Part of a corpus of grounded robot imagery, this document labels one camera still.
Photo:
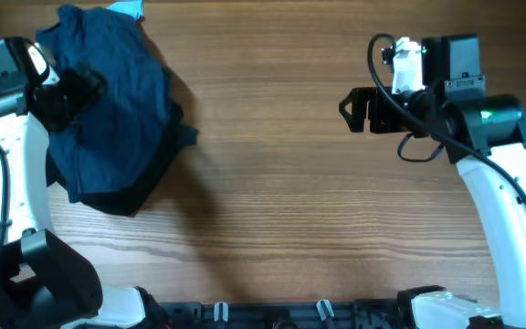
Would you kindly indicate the dark blue shorts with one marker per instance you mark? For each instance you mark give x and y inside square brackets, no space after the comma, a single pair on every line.
[110,145]

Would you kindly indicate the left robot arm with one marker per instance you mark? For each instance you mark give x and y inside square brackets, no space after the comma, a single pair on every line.
[44,283]

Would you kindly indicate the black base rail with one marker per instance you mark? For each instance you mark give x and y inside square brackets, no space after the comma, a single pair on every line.
[357,314]

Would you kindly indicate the black garment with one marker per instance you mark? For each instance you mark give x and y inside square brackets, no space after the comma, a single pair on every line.
[130,199]

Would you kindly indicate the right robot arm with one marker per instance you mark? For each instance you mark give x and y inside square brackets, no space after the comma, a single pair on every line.
[439,92]

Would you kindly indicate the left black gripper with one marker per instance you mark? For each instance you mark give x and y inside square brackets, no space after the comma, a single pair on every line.
[86,95]

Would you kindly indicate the light blue garment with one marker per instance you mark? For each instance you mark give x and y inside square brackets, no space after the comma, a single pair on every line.
[133,8]

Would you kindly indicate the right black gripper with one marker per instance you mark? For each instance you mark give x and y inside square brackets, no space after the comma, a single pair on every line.
[379,110]

